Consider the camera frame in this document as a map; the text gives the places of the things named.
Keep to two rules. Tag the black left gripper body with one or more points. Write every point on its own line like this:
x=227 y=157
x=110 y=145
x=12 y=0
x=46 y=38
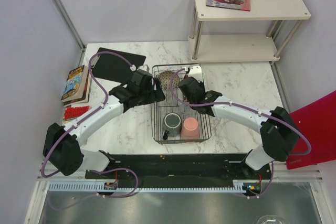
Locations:
x=149 y=95

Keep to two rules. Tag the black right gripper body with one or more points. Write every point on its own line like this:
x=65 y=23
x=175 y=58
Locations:
x=201 y=84

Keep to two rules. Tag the clear glass tumbler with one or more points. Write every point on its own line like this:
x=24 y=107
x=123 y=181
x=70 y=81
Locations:
x=185 y=111

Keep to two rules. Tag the black wire dish rack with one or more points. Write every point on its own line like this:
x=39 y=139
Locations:
x=174 y=97

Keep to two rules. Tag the pink plastic cup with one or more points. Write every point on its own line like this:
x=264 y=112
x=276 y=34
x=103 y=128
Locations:
x=190 y=129

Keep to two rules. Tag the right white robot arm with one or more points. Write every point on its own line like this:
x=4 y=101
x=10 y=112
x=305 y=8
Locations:
x=278 y=131

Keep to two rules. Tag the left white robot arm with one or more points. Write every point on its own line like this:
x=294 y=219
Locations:
x=63 y=143

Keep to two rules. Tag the patterned beige bowl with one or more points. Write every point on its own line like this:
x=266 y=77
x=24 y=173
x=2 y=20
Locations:
x=167 y=78

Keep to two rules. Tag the grey ceramic mug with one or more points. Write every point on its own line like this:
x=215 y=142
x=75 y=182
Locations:
x=172 y=124

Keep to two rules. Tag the black clipboard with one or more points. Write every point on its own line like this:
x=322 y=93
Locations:
x=112 y=68

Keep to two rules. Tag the colourful paperback book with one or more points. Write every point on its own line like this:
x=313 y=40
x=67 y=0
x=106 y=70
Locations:
x=77 y=86

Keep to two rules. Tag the red cover book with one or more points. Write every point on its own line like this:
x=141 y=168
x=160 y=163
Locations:
x=72 y=113

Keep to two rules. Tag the white two-tier shelf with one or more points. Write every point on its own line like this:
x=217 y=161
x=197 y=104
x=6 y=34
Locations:
x=260 y=35

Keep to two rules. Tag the red folder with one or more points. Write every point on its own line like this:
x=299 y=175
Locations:
x=316 y=122

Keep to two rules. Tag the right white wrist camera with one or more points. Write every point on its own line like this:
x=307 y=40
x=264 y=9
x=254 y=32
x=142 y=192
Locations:
x=196 y=73

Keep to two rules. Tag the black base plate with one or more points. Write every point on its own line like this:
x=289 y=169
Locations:
x=179 y=170

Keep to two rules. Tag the white cable duct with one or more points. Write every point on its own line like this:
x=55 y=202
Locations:
x=102 y=187

